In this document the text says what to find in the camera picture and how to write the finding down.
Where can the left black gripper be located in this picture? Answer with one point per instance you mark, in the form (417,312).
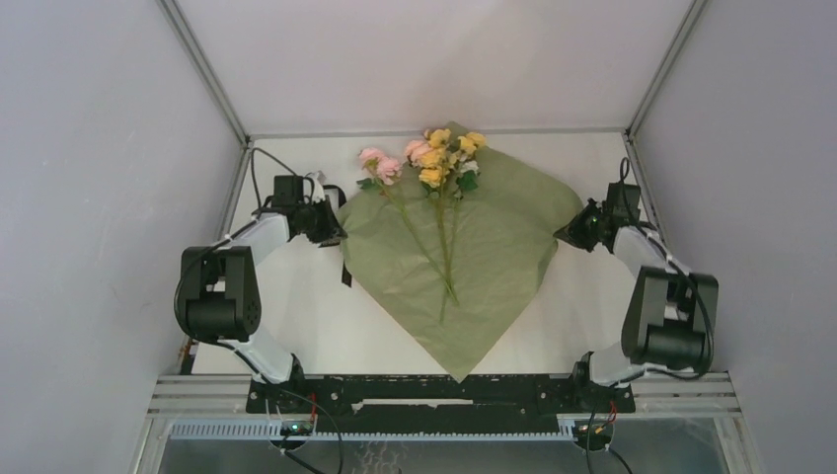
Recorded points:
(333,229)

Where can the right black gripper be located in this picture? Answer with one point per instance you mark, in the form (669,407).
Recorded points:
(572,233)

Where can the pink fake flower stem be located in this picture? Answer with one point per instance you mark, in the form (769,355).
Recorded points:
(384,176)

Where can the two-sided peach green wrapping paper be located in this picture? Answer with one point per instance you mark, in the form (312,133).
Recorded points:
(503,259)

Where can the yellow fake flower stem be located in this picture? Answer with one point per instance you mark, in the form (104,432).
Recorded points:
(448,170)

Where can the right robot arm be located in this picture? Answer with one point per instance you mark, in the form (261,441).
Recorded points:
(668,327)

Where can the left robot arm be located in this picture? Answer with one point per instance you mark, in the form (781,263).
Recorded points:
(217,300)

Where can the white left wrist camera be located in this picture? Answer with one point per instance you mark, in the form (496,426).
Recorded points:
(316,180)

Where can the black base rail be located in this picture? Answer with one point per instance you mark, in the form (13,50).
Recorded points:
(517,404)

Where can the white slotted cable duct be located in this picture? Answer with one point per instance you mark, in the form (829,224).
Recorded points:
(254,430)

